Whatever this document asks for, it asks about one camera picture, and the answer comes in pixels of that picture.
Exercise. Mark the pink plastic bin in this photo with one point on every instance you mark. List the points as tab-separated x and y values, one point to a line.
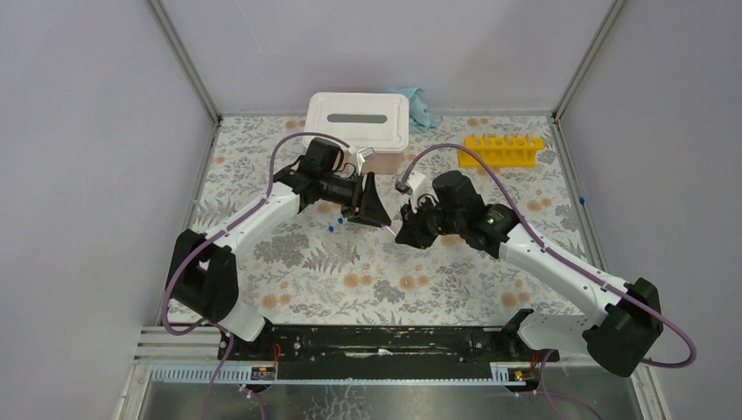
384	163

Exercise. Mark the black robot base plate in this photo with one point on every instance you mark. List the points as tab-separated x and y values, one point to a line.
391	353

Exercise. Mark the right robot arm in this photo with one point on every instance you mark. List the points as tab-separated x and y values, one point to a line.
614	326

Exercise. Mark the clear plastic zip bag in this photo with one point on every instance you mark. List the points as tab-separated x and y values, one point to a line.
384	222

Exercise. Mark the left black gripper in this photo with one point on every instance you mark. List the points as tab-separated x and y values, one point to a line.
371	210

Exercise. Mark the light blue cloth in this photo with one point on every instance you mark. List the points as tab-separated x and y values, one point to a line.
421	119

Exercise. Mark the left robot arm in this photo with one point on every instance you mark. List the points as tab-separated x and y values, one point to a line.
204	272

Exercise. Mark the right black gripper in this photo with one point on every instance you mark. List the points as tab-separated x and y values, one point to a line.
411	232

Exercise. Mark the floral table mat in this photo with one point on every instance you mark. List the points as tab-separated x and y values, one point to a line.
301	273

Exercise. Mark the white plastic bin lid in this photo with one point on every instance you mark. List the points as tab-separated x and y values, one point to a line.
378	121

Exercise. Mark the yellow test tube rack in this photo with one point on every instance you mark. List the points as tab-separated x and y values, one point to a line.
505	151

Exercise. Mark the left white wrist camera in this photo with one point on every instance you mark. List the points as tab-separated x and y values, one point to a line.
359	156

